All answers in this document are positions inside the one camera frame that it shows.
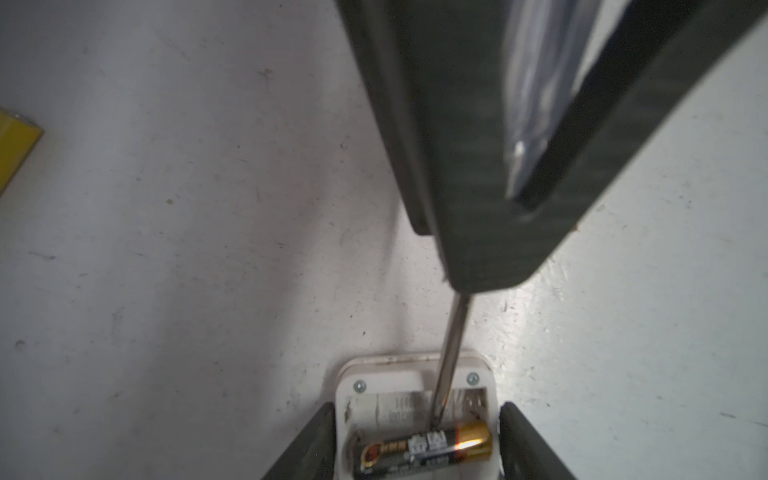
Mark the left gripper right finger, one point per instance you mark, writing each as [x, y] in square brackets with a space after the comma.
[525, 455]

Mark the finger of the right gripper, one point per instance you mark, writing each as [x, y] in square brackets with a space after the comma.
[657, 53]
[431, 74]

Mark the small battery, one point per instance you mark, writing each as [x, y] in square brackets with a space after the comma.
[18, 137]

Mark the white remote control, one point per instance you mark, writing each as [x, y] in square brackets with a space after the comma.
[386, 397]

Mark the black gold battery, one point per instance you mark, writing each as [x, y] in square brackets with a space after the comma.
[423, 451]

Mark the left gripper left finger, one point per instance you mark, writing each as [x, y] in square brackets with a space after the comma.
[312, 454]

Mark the clear thin strip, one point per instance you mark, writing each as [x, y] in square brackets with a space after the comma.
[543, 43]

